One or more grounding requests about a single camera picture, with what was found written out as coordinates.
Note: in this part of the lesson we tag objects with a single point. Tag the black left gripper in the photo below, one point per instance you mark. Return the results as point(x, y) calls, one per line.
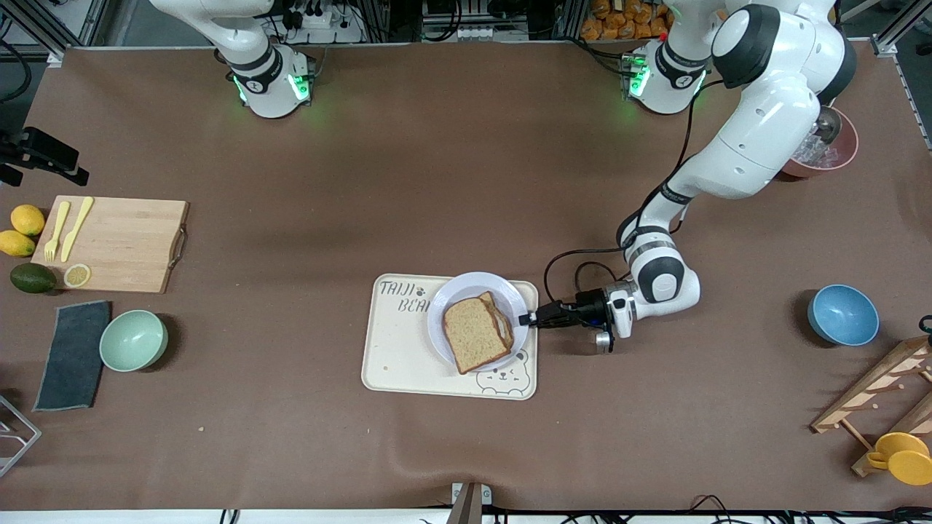
point(588, 308)

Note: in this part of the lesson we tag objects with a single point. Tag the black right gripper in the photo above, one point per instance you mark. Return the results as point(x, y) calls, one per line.
point(45, 151)

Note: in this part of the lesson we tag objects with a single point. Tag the plain bread slice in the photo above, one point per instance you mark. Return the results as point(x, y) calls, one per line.
point(473, 331)

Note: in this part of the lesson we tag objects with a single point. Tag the lavender round plate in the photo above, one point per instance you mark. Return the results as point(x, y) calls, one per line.
point(466, 291)

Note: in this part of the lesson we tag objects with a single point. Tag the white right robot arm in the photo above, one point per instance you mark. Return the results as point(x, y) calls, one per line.
point(269, 94)

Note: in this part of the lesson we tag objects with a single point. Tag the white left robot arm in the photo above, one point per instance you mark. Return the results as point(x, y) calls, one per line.
point(764, 124)

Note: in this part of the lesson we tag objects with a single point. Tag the fried egg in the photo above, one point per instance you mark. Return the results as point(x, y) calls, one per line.
point(504, 331)

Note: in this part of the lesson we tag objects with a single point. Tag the yellow plastic fork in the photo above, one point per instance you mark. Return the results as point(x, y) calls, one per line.
point(58, 225)

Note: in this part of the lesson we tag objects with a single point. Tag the yellow plastic knife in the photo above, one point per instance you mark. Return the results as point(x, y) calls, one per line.
point(76, 225)

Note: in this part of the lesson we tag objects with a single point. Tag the bread slice under egg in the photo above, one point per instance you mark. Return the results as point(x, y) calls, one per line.
point(489, 300)

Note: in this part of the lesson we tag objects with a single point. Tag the yellow lemon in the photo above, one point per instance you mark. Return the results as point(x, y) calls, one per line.
point(16, 244)
point(28, 220)

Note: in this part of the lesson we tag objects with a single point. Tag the wooden cutting board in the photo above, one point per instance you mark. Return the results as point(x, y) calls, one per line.
point(116, 240)

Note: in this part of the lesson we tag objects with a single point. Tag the lemon slice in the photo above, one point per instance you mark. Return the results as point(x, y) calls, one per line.
point(77, 275)

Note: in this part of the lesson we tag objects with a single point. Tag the green avocado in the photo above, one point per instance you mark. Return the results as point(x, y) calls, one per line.
point(33, 279)

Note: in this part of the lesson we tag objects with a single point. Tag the cream bear print tray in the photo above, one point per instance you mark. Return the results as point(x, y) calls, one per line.
point(393, 356)

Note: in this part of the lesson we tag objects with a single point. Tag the mint green bowl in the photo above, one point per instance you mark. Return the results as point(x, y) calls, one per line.
point(133, 340)

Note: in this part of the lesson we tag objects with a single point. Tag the dark grey cloth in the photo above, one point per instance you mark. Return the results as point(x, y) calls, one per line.
point(73, 356)

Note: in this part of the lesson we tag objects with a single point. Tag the blue bowl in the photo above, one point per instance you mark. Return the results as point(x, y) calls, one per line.
point(844, 314)

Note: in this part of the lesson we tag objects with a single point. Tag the white power strip with plugs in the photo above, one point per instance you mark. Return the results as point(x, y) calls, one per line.
point(328, 33)

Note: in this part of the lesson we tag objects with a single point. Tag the orange bread roll pile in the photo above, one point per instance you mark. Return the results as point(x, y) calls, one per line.
point(619, 22)

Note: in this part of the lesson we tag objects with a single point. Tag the wooden drying rack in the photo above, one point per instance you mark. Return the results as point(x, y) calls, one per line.
point(874, 386)

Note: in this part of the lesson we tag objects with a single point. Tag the pink bowl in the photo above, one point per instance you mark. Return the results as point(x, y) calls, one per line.
point(841, 156)

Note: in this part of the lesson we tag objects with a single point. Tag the small black object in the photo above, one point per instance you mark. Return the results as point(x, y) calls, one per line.
point(926, 324)

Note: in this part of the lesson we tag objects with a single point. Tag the yellow cup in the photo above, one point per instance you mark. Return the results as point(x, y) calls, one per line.
point(906, 466)

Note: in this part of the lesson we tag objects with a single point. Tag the aluminium frame post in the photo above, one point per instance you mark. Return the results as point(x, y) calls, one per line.
point(885, 47)
point(54, 57)

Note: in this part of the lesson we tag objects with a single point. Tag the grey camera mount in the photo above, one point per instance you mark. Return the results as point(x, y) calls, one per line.
point(466, 509)

